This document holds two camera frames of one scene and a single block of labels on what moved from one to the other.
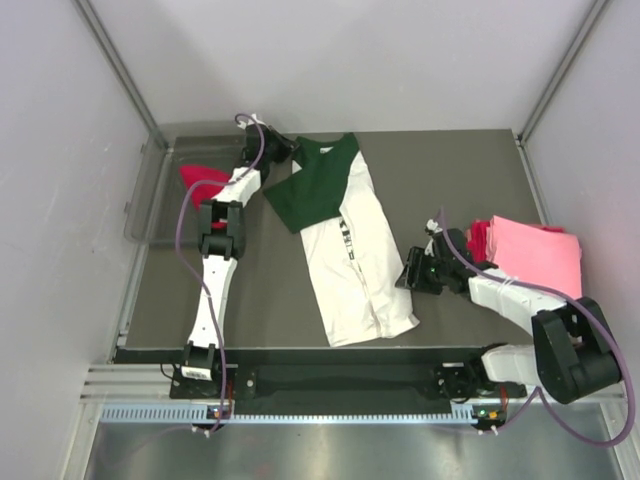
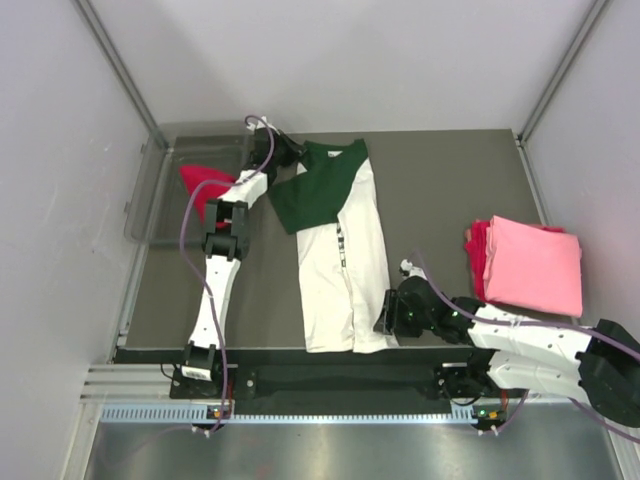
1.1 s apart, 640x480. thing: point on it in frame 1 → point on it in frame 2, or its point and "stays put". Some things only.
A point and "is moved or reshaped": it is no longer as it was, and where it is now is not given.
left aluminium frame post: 101,35 stays put
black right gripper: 412,275 → 390,321
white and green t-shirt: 352,248 is moved or reshaped
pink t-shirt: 536,254 stays put
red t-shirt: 476,236 stays put
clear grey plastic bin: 160,208 stays put
